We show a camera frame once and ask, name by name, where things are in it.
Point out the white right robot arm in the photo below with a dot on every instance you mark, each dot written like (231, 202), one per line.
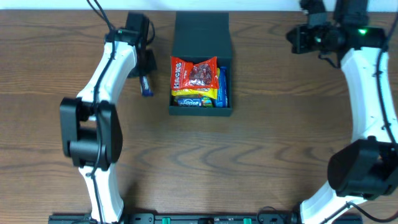
(366, 168)

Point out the red Hacks candy bag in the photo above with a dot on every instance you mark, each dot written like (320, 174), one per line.
(187, 75)

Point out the yellow Hacks candy bag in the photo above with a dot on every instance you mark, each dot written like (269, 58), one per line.
(196, 91)

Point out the blue cookie pack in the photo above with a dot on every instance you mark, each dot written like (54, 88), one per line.
(222, 93)

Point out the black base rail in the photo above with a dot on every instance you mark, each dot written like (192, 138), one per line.
(149, 218)

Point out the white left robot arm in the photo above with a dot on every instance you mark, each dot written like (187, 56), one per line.
(90, 127)

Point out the purple Dairy Milk bar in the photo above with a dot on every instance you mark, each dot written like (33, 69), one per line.
(146, 89)

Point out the dark green box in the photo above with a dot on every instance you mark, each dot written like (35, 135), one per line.
(199, 36)

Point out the blue Eclipse mints box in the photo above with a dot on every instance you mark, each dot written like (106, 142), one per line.
(194, 102)

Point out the colourful gummy candy bag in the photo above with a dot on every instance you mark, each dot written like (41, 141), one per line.
(206, 101)

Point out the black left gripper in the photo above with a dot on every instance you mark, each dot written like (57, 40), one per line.
(143, 58)

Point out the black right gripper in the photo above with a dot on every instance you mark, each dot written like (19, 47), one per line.
(298, 38)

